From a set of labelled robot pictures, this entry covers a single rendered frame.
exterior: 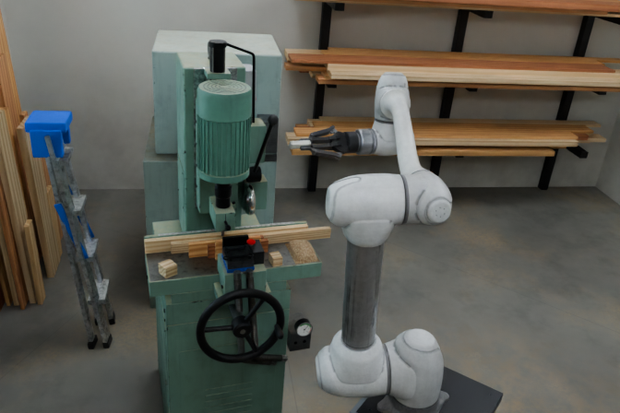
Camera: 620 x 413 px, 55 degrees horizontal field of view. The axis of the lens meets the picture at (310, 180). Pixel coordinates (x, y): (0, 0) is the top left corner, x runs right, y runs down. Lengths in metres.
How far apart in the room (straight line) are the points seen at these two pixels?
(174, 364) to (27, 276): 1.41
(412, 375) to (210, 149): 0.94
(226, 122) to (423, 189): 0.69
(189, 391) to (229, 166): 0.88
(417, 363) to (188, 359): 0.84
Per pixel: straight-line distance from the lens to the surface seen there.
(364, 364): 1.82
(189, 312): 2.13
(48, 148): 2.68
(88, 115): 4.46
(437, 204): 1.49
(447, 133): 4.36
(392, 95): 1.98
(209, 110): 1.89
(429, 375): 1.90
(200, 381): 2.34
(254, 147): 2.22
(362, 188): 1.49
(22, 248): 3.38
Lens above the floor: 2.07
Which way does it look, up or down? 25 degrees down
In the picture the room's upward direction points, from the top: 5 degrees clockwise
